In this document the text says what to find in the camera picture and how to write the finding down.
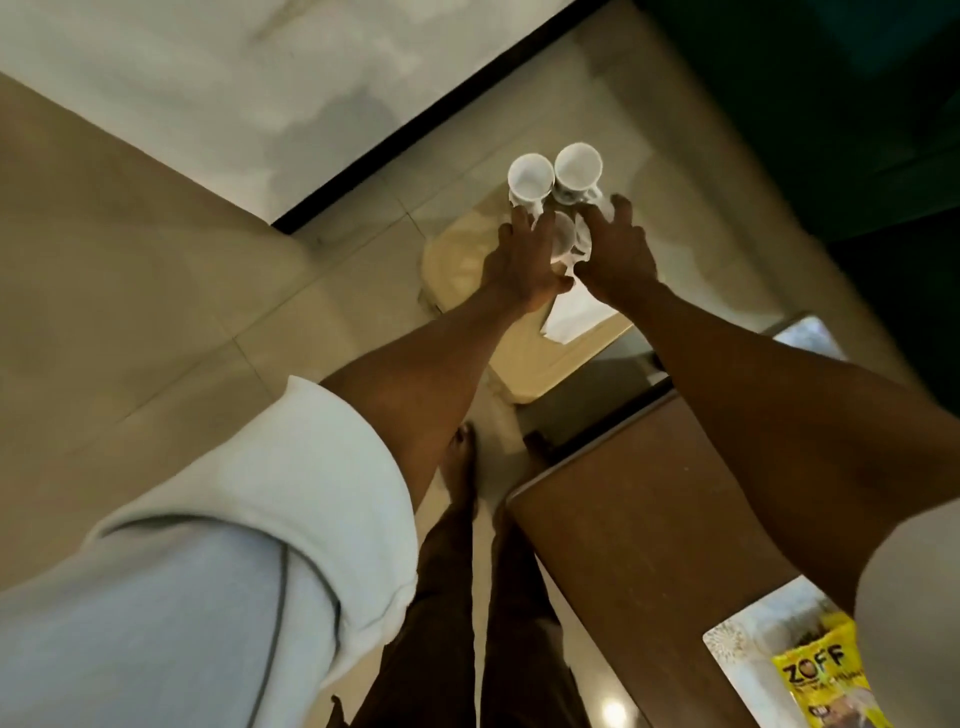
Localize person's right hand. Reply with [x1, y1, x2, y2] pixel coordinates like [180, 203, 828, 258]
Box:
[571, 193, 663, 310]

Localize person's left hand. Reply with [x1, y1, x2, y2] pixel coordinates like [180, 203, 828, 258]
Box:
[480, 198, 577, 315]

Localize small white cup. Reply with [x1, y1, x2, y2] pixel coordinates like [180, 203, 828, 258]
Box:
[551, 210, 580, 265]

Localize person's right forearm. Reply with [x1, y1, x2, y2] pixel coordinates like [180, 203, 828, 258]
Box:
[611, 279, 960, 618]

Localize person's left forearm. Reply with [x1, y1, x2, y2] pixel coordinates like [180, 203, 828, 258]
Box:
[321, 279, 530, 514]

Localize white paper napkin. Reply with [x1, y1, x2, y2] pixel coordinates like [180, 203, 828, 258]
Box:
[538, 279, 625, 346]

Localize white ceramic mug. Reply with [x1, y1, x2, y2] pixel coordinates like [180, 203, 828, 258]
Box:
[507, 153, 557, 213]
[553, 142, 607, 207]

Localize cream plastic tray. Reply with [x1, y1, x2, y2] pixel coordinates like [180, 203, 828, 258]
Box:
[418, 191, 639, 408]

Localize person's right foot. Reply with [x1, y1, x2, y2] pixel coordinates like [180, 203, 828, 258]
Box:
[520, 430, 558, 483]

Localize person's foot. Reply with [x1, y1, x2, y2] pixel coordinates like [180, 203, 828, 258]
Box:
[438, 421, 483, 520]
[520, 430, 558, 483]

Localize person's left foot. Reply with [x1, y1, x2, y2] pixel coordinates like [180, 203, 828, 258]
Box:
[438, 421, 483, 520]

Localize reflective glass plate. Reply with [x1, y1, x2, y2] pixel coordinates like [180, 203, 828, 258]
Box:
[771, 315, 850, 363]

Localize brown wooden table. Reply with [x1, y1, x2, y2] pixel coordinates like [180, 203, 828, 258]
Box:
[505, 311, 960, 728]

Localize dark green curtain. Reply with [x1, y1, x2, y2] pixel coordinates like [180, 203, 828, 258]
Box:
[633, 0, 960, 417]

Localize dark brown trousers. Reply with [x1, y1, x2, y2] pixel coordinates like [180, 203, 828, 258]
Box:
[326, 501, 595, 728]

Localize white left shirt sleeve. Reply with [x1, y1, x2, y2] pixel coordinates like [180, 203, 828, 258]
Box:
[0, 375, 421, 728]

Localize white shirt sleeve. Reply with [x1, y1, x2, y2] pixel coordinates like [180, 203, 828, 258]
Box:
[0, 375, 421, 728]
[853, 498, 960, 728]

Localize yellow snack packet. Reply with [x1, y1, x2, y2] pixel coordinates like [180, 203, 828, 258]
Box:
[771, 610, 888, 728]

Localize white right shirt sleeve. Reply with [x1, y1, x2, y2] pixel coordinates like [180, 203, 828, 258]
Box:
[853, 498, 960, 728]

